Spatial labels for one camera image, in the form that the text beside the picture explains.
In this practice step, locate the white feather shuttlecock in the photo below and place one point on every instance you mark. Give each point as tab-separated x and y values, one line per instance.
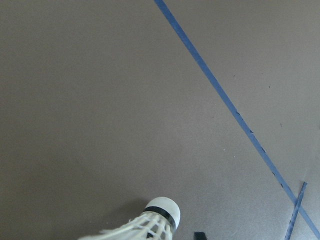
162	207

